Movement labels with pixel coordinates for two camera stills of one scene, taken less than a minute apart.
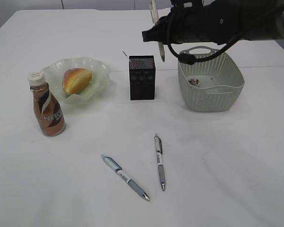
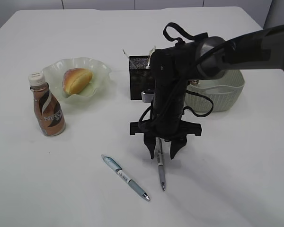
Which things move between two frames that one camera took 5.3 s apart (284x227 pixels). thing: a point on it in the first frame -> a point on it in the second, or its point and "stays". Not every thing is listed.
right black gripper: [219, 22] -> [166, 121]
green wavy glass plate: [55, 70] stays
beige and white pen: [154, 10] -> [151, 51]
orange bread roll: [74, 79] stays
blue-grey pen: [119, 170] stays
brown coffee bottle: [48, 109] stays
